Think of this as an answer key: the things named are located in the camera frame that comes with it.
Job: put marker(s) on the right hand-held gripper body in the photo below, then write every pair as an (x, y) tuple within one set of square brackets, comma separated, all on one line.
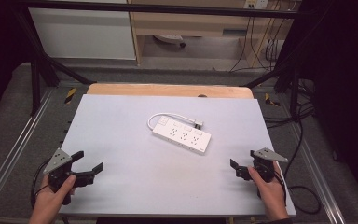
[(264, 163)]

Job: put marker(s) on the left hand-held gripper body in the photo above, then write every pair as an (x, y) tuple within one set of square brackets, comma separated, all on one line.
[(57, 160)]

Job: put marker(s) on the person's right hand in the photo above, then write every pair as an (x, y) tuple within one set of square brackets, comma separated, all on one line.
[(270, 194)]

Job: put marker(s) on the person's left hand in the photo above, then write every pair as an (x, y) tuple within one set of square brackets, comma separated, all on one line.
[(51, 199)]

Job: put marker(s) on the white power plug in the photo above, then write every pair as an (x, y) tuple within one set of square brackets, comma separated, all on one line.
[(199, 123)]

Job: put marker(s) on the yellow black tape strip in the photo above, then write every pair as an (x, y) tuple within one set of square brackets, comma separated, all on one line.
[(270, 100), (70, 95)]

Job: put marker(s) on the white power strip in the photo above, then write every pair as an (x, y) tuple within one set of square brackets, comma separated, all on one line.
[(182, 136)]

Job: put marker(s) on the light wooden board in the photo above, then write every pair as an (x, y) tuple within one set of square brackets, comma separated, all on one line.
[(167, 90)]

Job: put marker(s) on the white cabinet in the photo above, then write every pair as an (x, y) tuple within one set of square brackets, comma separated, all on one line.
[(80, 34)]

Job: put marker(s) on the white device under desk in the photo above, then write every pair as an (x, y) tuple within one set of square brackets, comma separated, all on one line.
[(170, 39)]

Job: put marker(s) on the wooden desk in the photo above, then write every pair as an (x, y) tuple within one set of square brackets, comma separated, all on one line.
[(195, 25)]

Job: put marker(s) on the aluminium floor rail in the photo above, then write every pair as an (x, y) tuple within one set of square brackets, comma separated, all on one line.
[(12, 146), (320, 174)]

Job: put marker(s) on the black metal frame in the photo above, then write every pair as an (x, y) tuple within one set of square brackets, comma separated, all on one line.
[(35, 84)]

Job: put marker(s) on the white wall socket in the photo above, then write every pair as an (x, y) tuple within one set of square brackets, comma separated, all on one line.
[(256, 3)]

